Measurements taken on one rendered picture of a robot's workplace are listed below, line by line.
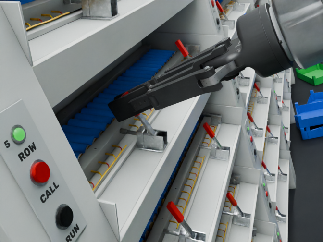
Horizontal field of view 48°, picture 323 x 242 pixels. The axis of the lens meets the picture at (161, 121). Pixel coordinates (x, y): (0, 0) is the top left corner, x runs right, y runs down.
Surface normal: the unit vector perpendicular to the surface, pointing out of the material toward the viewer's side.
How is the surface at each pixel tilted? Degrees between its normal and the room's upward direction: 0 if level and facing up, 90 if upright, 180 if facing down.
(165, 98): 92
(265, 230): 90
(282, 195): 19
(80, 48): 109
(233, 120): 90
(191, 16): 90
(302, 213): 0
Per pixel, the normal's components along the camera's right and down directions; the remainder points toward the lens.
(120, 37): 0.95, 0.12
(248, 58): -0.29, 0.48
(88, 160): -0.03, -0.88
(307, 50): -0.10, 0.73
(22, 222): 0.89, -0.17
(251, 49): -0.40, 0.28
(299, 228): -0.33, -0.87
